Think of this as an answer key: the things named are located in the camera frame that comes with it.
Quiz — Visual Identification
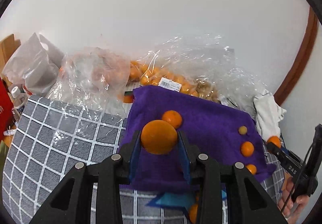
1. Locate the large orange top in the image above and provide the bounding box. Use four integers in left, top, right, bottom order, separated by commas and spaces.
140, 120, 178, 155

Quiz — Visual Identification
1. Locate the clear plastic bag left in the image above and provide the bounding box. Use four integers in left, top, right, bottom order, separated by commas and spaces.
46, 47, 130, 118

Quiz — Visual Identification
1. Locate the red box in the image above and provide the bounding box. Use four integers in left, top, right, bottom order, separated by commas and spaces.
0, 80, 13, 141

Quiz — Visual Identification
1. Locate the purple towel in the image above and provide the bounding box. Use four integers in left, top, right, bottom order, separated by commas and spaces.
122, 86, 277, 193

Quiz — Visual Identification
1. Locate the person's right hand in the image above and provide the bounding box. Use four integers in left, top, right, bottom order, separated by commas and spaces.
277, 177, 310, 223

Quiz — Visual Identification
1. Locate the clear plastic bag of oranges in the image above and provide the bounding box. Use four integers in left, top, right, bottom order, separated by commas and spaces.
128, 34, 265, 117

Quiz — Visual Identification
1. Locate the small tan fruit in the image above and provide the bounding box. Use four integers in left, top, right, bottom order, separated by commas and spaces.
238, 126, 248, 135

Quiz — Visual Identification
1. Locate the grey checkered bedsheet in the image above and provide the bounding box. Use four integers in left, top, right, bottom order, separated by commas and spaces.
1, 95, 285, 223

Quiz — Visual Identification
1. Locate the small orange towel edge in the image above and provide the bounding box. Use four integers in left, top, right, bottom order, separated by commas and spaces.
246, 164, 257, 175

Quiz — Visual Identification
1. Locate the white crumpled cloth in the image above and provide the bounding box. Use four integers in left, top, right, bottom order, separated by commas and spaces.
253, 89, 287, 141

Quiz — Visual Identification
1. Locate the blue cloth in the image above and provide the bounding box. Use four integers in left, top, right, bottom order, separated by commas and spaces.
146, 190, 200, 214

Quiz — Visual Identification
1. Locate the white plastic bottle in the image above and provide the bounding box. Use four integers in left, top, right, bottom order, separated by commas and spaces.
11, 86, 28, 116

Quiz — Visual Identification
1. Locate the large center orange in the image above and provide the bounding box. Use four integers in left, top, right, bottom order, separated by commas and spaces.
188, 203, 198, 224

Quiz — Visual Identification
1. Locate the brown wooden door frame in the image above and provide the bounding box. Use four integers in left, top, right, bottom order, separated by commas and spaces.
274, 6, 318, 106

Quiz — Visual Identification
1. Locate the grey plastic bag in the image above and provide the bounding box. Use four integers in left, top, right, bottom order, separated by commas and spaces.
2, 33, 64, 96

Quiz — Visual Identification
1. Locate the small orange on towel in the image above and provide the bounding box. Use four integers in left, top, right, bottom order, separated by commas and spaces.
240, 141, 254, 158

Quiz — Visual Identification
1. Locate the large orange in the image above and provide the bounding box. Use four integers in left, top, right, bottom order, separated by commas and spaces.
140, 120, 178, 155
188, 203, 198, 224

